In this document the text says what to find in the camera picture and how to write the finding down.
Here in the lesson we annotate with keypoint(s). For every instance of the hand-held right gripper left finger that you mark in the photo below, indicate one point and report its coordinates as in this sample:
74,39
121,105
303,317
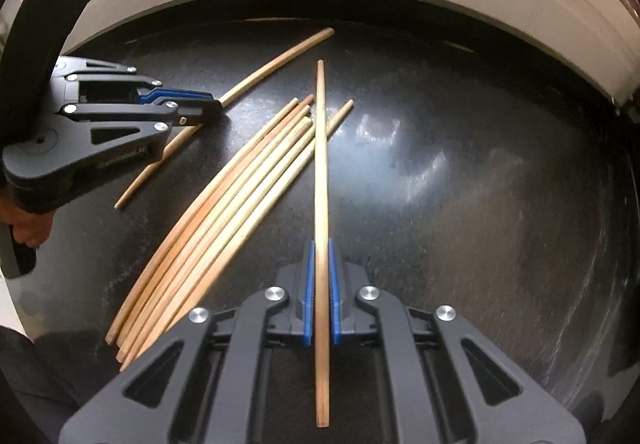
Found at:
308,294

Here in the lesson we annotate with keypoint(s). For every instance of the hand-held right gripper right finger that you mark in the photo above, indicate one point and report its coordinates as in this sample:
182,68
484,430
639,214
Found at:
336,294

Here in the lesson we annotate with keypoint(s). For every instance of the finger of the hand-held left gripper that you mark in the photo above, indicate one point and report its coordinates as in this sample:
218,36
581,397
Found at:
195,114
170,97

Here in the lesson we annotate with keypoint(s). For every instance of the pile of wooden chopsticks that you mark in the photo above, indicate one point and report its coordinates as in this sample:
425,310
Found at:
225,224

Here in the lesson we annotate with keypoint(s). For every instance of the person's left hand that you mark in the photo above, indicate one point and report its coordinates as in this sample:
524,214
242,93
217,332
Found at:
31,229

